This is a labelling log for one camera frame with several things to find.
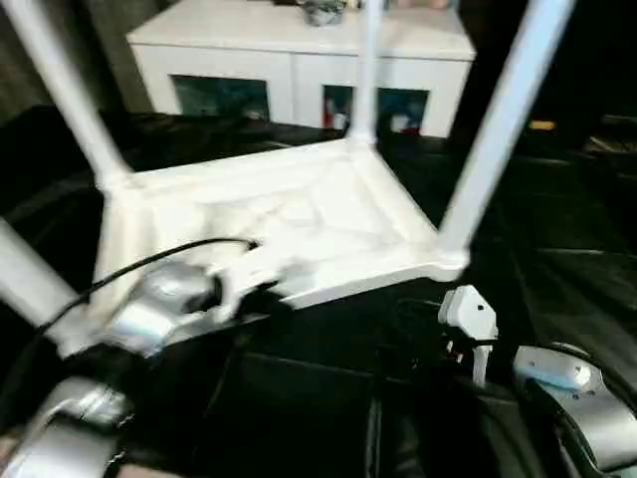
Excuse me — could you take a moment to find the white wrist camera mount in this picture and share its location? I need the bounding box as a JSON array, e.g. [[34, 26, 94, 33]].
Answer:
[[437, 284, 500, 389], [208, 243, 305, 323]]

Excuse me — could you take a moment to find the dark bundle of cables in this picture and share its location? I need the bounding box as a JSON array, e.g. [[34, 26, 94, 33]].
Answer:
[[303, 0, 344, 26]]

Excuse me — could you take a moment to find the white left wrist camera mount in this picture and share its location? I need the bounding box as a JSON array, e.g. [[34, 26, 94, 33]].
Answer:
[[208, 243, 305, 323]]

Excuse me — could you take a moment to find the white plastic table top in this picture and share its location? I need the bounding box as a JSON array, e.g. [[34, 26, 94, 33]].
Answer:
[[57, 138, 472, 358]]

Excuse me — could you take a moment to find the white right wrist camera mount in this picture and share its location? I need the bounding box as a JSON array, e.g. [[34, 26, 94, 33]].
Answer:
[[437, 284, 500, 389]]

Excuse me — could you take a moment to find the black work mat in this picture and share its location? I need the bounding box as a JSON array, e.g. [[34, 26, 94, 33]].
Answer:
[[0, 104, 637, 478]]

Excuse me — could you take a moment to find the white cabinet with glass doors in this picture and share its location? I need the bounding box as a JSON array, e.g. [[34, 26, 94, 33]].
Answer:
[[126, 0, 478, 138]]

